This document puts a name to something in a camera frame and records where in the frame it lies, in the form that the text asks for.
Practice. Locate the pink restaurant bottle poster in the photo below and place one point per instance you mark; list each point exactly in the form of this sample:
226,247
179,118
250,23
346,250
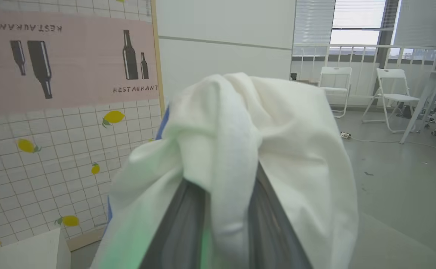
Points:
79,74

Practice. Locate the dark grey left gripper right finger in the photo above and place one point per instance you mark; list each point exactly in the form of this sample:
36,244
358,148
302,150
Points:
270,239

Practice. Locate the white box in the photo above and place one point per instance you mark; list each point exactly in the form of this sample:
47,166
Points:
27,250

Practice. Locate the white and blue t-shirt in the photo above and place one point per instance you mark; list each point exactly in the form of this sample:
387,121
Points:
296,130

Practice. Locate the window with white blinds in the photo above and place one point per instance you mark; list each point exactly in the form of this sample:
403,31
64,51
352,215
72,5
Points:
315,22

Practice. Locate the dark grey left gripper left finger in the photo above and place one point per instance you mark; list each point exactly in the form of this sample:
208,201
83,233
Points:
177,239

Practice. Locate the white folding chair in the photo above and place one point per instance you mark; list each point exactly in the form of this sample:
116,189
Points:
390,73
335,71

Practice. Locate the white power strip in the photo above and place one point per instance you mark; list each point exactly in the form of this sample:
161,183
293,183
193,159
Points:
345,135

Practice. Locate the lemon print tile backdrop panel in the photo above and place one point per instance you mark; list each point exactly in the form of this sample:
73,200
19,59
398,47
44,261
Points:
53,149

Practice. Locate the white table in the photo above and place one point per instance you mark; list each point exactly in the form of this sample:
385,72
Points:
420,108

